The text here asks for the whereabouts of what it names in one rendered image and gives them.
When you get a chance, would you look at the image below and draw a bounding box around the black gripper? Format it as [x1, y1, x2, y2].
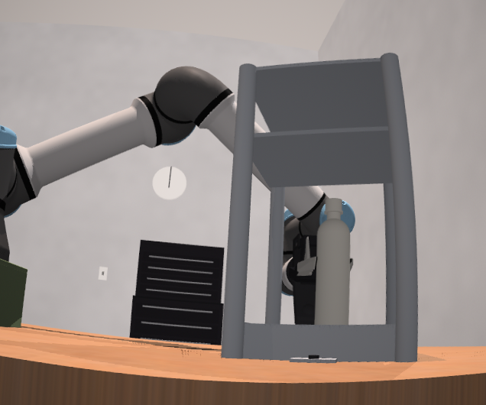
[287, 234, 317, 285]

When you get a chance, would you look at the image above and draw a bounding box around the grey shelving unit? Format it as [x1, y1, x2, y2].
[221, 53, 418, 363]

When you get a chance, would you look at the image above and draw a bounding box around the grey bottle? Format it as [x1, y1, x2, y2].
[314, 198, 350, 325]

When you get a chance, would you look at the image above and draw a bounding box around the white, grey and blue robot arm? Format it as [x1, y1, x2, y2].
[0, 66, 329, 325]

